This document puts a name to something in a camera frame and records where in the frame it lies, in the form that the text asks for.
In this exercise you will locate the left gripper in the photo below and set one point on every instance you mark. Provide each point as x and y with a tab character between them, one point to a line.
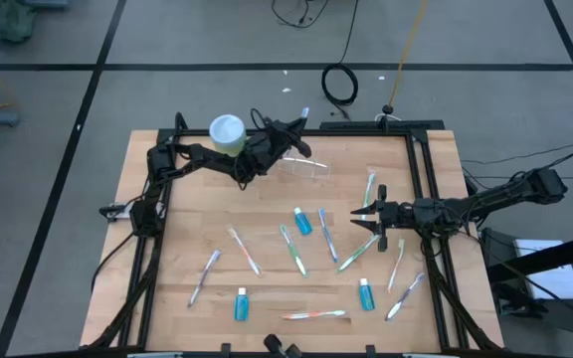
266	146

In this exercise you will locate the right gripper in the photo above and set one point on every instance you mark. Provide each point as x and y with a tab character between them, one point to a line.
398	215

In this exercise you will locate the green toothbrush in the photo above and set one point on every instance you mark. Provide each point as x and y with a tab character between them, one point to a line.
370	184
294	250
356	254

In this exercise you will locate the blue toothbrush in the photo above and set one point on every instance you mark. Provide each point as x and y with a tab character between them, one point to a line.
327	234

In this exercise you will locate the blue mouthwash bottle white cap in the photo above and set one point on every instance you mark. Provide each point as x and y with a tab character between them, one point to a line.
241	304
303	222
366	296

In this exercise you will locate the purple toothbrush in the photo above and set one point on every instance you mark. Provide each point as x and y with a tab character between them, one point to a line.
204	277
405	297

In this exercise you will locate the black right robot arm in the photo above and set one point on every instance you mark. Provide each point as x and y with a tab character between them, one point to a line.
495	199

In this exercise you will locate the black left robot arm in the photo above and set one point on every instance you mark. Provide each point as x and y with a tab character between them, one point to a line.
202	154

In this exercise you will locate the clear acrylic organizer box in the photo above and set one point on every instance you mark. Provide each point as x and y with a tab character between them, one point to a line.
311	169

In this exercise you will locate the green disinfecting wipes canister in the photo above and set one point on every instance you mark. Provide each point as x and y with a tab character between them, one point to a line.
227	131

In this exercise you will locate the black ball-head stand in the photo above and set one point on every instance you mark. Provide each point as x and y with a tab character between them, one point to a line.
388	109

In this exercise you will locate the black cart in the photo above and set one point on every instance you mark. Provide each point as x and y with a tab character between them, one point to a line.
540	257

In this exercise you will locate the white box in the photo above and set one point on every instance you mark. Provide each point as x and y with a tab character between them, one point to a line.
560	281

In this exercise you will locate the green bag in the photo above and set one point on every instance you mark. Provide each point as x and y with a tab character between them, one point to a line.
8	20

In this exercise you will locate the black aluminium table frame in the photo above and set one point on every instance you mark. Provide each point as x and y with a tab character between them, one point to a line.
356	133

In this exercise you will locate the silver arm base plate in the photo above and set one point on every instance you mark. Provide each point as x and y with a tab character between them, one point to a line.
117	211

